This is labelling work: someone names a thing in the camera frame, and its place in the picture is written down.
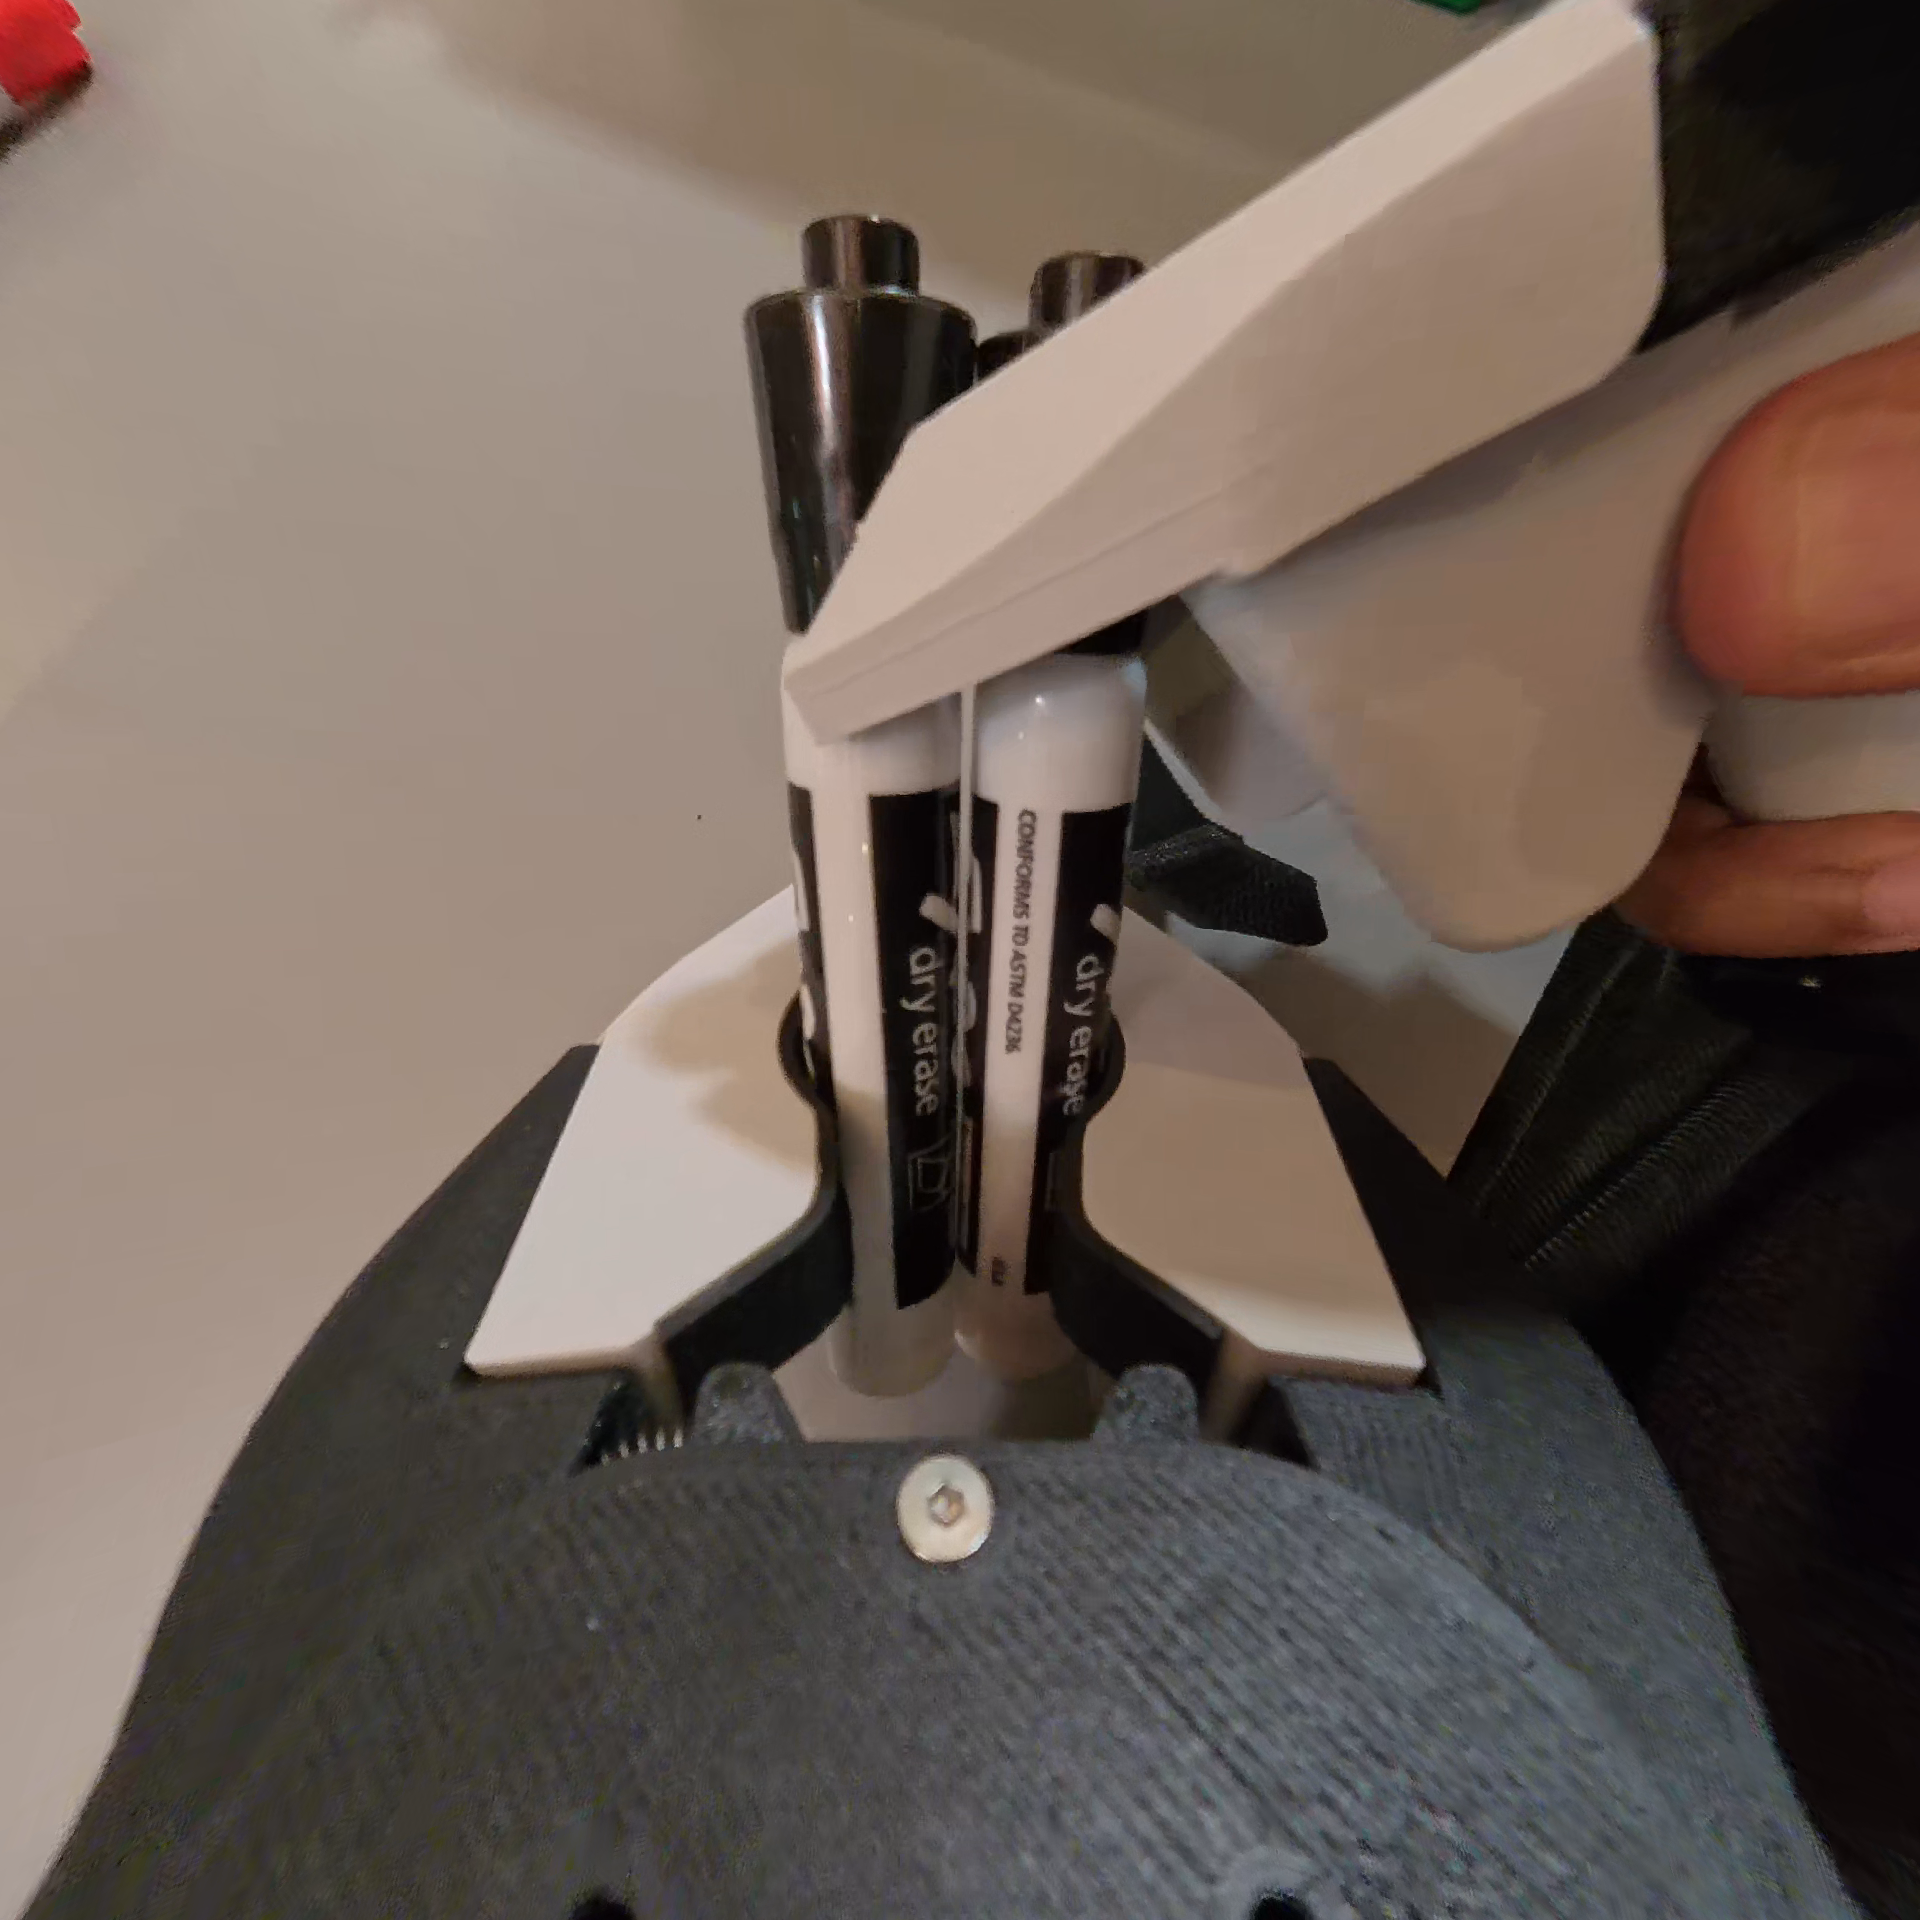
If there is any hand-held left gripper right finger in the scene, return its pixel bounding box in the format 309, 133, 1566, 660
1049, 908, 1431, 1433

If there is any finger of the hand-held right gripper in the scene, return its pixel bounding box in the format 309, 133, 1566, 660
778, 0, 1673, 748

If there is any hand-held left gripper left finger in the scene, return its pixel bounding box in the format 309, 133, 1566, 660
464, 884, 863, 1420

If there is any black velcro strap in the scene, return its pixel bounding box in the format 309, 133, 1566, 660
1124, 737, 1333, 951

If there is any black dry erase marker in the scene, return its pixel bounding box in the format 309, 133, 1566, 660
959, 252, 1153, 1378
743, 215, 980, 1402

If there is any red dry erase marker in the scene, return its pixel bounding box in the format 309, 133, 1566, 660
0, 0, 95, 135

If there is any person's right hand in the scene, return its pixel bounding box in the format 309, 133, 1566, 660
1620, 335, 1920, 958

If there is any person's torso in black sweater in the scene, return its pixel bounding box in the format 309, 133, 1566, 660
1447, 900, 1920, 1920

